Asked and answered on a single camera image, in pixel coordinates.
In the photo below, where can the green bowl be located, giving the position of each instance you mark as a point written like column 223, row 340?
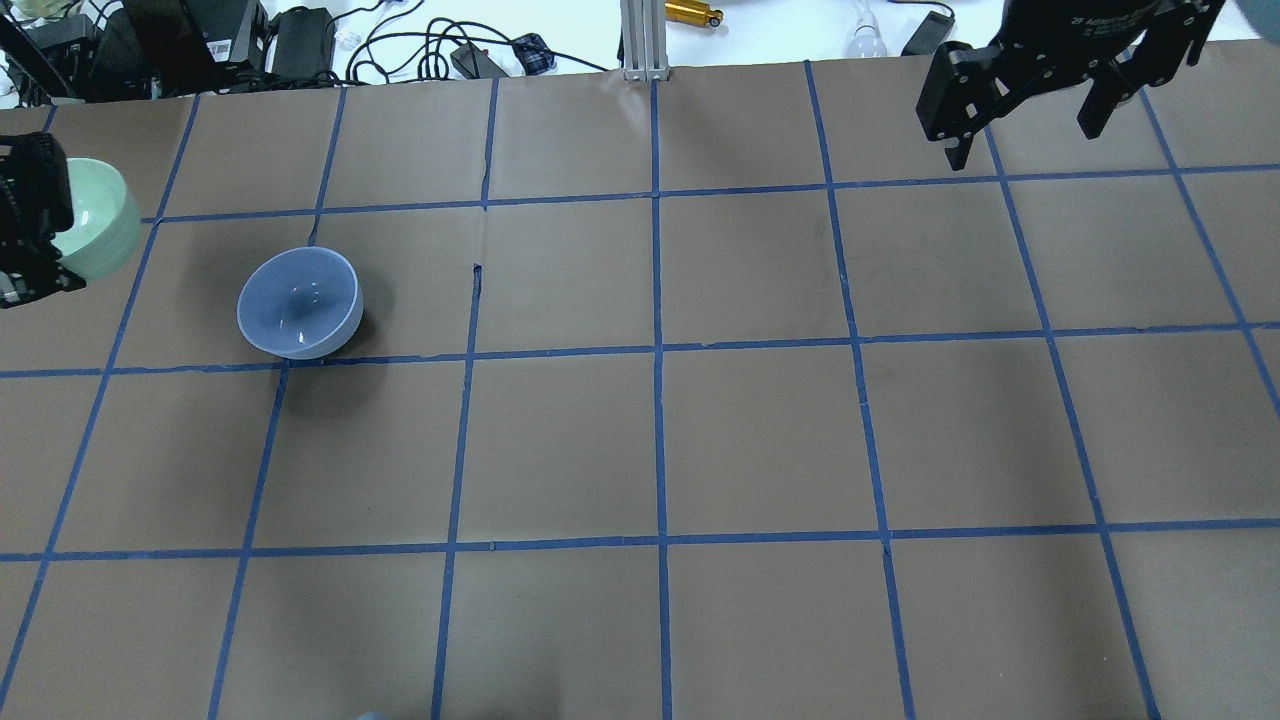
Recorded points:
column 106, row 220

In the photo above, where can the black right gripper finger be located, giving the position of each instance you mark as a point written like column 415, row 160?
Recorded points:
column 957, row 152
column 1098, row 108

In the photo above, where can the aluminium frame post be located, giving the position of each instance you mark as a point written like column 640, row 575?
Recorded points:
column 643, row 38

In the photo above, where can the white light bulb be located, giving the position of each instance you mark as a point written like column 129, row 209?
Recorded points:
column 865, row 38

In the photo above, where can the black power adapter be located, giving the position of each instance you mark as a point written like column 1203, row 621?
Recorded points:
column 303, row 42

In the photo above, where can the blue bowl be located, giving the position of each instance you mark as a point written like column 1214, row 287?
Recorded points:
column 303, row 304

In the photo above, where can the yellow cylindrical tool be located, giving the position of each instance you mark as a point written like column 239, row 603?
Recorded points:
column 693, row 13

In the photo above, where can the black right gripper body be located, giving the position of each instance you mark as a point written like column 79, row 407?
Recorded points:
column 1075, row 28

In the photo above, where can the brown paper table cover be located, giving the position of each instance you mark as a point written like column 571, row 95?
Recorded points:
column 717, row 400

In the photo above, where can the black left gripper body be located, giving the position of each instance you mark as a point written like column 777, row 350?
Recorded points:
column 30, row 195

